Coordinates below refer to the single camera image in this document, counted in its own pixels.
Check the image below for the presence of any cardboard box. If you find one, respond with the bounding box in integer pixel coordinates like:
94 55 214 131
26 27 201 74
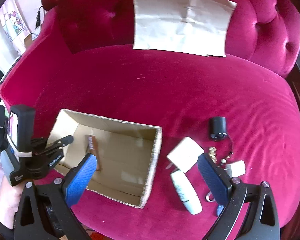
48 109 162 209

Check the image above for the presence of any small cardboard box background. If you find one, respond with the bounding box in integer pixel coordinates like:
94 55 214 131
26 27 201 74
24 33 38 49

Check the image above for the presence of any keychain with brass charm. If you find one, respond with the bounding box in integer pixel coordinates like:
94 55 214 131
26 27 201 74
206 133 235 202

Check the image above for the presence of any brown paper sheet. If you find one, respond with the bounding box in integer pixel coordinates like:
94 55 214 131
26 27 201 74
133 0 237 57

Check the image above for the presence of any small white charger plug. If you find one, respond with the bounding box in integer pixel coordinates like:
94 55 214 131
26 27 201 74
224 160 246 178

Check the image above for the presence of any blue oval tag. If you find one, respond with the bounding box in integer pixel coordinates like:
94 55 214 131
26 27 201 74
216 204 224 217

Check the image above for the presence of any light blue lotion tube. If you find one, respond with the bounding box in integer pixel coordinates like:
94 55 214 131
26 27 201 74
170 170 203 215

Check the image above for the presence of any red velvet sofa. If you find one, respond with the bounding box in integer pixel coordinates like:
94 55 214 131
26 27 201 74
0 0 300 239

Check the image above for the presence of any cartoon print white bag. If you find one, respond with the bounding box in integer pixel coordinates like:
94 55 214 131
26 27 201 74
0 0 30 55

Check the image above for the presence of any large white power adapter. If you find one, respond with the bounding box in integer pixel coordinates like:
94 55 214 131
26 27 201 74
167 137 204 173

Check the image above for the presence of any brown cosmetic tube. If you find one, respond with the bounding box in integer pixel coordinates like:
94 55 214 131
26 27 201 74
88 135 101 171

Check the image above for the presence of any person's left hand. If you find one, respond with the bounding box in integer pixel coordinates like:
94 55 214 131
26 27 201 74
0 176 25 230

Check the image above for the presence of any black earbuds case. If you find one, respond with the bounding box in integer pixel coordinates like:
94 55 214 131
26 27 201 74
209 116 228 141

